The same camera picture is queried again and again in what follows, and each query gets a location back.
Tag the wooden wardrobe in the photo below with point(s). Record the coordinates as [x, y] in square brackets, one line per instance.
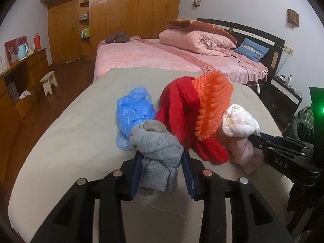
[75, 27]

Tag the pink knotted sock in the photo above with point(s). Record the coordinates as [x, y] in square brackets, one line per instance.
[242, 151]

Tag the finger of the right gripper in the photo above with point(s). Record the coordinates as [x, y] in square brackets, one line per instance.
[258, 142]
[287, 142]

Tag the black white nightstand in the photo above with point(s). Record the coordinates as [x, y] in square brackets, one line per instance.
[281, 101]

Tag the red gloves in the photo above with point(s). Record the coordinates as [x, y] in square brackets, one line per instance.
[179, 105]

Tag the small white stool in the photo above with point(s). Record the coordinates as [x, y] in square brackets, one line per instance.
[47, 81]

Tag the brown wall ornament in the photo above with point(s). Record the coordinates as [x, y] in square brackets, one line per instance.
[293, 18]

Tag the red picture frame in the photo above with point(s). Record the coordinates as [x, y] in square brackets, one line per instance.
[11, 48]

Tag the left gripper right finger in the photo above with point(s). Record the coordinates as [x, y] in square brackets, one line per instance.
[233, 211]

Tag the black headboard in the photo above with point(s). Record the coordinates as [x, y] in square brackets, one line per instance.
[240, 32]

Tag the beige table cloth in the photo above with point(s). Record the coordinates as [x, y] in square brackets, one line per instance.
[81, 143]

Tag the wall power outlet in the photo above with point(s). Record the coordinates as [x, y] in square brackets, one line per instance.
[288, 50]

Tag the wall switch box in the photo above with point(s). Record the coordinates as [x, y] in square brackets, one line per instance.
[196, 3]

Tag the brown red pillow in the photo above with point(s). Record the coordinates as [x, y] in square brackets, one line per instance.
[195, 25]

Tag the wooden side cabinet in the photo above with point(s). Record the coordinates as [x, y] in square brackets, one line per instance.
[20, 88]

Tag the folded pink quilt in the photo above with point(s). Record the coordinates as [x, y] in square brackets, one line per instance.
[199, 42]

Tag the pink bed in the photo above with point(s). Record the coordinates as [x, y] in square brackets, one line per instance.
[150, 53]

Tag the blue pillow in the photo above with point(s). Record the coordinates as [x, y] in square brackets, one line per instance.
[252, 50]

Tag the red thermos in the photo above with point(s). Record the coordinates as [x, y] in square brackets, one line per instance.
[37, 41]

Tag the grey slippers on bed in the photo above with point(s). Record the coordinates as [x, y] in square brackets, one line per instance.
[120, 37]

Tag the white lotion bottle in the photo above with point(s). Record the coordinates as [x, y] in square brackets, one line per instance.
[288, 81]

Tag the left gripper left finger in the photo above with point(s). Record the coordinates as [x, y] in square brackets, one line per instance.
[71, 220]

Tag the white plastic bag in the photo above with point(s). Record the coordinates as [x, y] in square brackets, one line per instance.
[238, 122]

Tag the orange foam net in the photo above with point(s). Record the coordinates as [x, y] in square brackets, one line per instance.
[214, 90]

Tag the grey knotted sock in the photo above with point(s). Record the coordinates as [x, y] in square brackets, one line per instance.
[162, 154]

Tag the blue plastic bag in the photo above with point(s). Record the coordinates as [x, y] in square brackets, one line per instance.
[132, 109]

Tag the plaid cloth pile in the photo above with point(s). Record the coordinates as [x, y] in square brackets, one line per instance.
[303, 126]

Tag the light blue kettle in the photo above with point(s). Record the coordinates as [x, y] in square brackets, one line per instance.
[22, 51]

